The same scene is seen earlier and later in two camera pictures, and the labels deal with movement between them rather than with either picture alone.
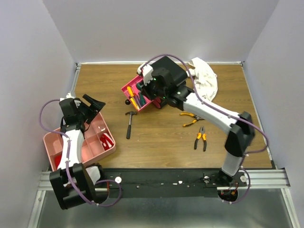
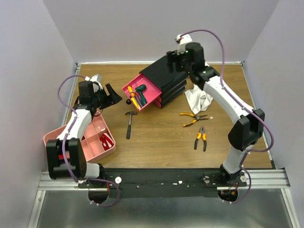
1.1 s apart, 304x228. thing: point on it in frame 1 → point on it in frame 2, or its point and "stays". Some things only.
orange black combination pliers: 202,133 stays
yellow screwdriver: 130,91 stays
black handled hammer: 128,130 stays
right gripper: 144,92 → 172,57
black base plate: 168,182 stays
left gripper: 99,105 → 116,98
